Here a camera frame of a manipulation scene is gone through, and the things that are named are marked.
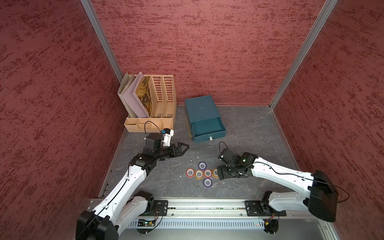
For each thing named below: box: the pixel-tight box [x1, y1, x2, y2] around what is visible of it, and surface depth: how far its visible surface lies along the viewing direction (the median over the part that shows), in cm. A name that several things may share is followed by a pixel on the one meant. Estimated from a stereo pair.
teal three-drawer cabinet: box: [184, 95, 227, 143], surface depth 90 cm
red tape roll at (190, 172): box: [186, 168, 195, 178], surface depth 87 cm
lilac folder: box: [122, 71, 150, 118], surface depth 96 cm
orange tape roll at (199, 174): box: [195, 169, 204, 180], surface depth 87 cm
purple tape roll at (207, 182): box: [203, 178, 213, 188], surface depth 84 cm
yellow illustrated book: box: [135, 76, 152, 117], surface depth 102 cm
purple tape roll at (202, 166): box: [198, 161, 207, 171], surface depth 91 cm
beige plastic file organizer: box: [124, 75, 177, 133], surface depth 108 cm
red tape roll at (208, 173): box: [204, 169, 213, 178], surface depth 87 cm
